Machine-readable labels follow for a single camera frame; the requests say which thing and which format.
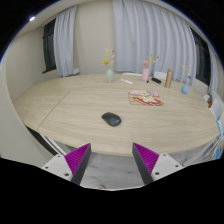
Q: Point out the tan cylindrical bottle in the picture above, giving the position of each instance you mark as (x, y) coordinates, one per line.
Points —
(169, 78)

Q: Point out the black glasses case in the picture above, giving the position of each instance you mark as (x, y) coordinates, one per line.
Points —
(156, 80)

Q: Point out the black computer mouse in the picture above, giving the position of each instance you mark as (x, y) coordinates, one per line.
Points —
(111, 119)

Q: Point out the pink vase with flowers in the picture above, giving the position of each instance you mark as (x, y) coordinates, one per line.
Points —
(146, 65)

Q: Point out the white curtain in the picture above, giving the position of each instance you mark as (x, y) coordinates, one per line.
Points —
(142, 29)
(64, 41)

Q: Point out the white chair behind table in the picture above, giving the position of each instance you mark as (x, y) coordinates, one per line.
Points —
(160, 75)

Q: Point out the left white curtain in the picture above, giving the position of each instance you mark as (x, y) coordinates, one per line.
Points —
(64, 41)

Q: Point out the green vase with flowers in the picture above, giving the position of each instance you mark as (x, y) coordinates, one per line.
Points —
(108, 62)

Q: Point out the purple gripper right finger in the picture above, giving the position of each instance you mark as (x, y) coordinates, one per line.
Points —
(153, 166)

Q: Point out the left dark window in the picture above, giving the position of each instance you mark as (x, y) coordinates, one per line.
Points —
(48, 46)

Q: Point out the white chair at right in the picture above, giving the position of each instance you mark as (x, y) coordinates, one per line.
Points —
(213, 150)

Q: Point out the blue vase with flowers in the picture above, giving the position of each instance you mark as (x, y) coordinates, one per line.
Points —
(184, 89)

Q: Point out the dark window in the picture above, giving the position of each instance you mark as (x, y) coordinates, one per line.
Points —
(48, 46)
(203, 65)

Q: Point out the right dark window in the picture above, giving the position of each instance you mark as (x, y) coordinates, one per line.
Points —
(203, 65)

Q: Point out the centre white curtain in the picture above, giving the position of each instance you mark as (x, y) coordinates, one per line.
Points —
(142, 29)

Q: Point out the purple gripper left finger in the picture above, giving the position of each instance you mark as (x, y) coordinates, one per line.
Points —
(72, 166)

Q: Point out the white remote control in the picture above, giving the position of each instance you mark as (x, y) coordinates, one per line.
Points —
(126, 81)

